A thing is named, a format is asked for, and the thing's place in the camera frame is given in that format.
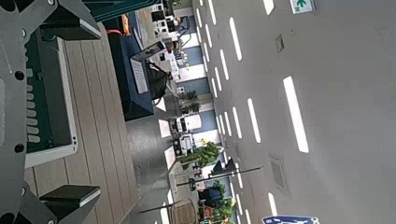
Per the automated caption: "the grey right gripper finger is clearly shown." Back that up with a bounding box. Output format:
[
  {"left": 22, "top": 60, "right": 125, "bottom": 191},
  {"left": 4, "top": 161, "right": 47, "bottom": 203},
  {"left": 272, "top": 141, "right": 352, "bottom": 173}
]
[
  {"left": 39, "top": 0, "right": 103, "bottom": 41},
  {"left": 38, "top": 185, "right": 102, "bottom": 224}
]

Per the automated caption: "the green plastic crate white rim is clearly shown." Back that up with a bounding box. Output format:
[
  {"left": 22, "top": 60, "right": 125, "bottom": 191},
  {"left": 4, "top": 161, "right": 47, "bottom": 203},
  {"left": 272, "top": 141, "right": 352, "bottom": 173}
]
[{"left": 24, "top": 29, "right": 78, "bottom": 169}]

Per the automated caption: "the dark green plastic panel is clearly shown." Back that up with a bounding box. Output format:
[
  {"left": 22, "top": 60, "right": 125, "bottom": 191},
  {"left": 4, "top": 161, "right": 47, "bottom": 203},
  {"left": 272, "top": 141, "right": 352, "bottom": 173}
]
[{"left": 81, "top": 0, "right": 162, "bottom": 23}]

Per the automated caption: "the orange item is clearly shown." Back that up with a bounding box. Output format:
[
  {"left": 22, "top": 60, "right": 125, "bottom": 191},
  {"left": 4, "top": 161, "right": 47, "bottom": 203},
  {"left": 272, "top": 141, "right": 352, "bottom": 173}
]
[{"left": 120, "top": 13, "right": 132, "bottom": 37}]

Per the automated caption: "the dark flat monitor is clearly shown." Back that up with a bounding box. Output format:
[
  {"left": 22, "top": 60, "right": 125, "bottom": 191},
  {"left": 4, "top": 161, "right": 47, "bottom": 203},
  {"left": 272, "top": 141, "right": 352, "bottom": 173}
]
[{"left": 130, "top": 40, "right": 168, "bottom": 63}]

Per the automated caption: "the blue cloth covered table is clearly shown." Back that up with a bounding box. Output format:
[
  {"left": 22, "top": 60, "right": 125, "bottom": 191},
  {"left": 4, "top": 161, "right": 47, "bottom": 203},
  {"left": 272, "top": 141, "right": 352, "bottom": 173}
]
[{"left": 104, "top": 12, "right": 157, "bottom": 122}]

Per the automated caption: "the white shelf unit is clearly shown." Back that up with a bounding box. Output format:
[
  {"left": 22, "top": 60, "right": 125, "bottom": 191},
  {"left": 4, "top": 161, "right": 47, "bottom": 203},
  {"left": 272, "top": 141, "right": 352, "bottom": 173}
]
[{"left": 149, "top": 3, "right": 180, "bottom": 41}]

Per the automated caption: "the black office chair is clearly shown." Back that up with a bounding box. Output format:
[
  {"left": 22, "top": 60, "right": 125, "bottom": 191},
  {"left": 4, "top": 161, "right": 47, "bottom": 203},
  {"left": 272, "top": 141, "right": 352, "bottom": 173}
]
[{"left": 145, "top": 61, "right": 171, "bottom": 101}]

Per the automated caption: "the white machine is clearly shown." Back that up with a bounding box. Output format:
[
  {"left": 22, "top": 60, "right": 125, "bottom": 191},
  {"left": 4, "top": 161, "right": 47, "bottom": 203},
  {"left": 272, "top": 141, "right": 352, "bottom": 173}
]
[{"left": 167, "top": 115, "right": 196, "bottom": 157}]

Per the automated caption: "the small potted plant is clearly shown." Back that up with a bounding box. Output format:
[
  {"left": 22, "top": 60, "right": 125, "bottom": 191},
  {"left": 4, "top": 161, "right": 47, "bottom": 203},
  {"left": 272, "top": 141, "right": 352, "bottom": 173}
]
[
  {"left": 180, "top": 90, "right": 199, "bottom": 102},
  {"left": 180, "top": 102, "right": 202, "bottom": 114}
]

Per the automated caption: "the blue box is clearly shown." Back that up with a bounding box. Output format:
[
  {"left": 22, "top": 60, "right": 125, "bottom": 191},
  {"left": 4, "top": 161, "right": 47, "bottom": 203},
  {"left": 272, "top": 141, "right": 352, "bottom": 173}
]
[{"left": 199, "top": 187, "right": 224, "bottom": 207}]

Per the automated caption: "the large green plant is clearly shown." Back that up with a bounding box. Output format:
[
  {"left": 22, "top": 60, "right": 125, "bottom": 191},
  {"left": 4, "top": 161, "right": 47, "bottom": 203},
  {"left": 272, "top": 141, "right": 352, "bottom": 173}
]
[{"left": 178, "top": 141, "right": 221, "bottom": 169}]

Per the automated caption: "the green plant with flowers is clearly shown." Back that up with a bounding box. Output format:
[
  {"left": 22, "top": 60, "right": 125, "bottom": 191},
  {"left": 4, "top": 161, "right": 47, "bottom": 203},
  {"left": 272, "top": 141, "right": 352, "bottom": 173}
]
[{"left": 212, "top": 180, "right": 237, "bottom": 224}]

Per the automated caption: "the long white ceiling light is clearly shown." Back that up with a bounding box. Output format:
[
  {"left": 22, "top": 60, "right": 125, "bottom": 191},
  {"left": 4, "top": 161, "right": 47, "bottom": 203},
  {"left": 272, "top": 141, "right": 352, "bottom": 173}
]
[
  {"left": 247, "top": 97, "right": 262, "bottom": 145},
  {"left": 229, "top": 16, "right": 243, "bottom": 62},
  {"left": 282, "top": 76, "right": 310, "bottom": 154},
  {"left": 262, "top": 0, "right": 276, "bottom": 16}
]

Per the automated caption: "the square ceiling vent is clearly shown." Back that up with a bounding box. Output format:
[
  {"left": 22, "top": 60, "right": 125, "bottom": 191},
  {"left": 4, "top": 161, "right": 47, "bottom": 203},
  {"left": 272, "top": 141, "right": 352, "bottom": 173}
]
[
  {"left": 268, "top": 155, "right": 289, "bottom": 194},
  {"left": 274, "top": 34, "right": 285, "bottom": 53}
]

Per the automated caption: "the green exit sign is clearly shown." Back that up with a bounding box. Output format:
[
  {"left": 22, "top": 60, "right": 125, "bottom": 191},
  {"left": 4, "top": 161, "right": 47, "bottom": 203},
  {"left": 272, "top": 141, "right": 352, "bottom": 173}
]
[{"left": 290, "top": 0, "right": 316, "bottom": 15}]

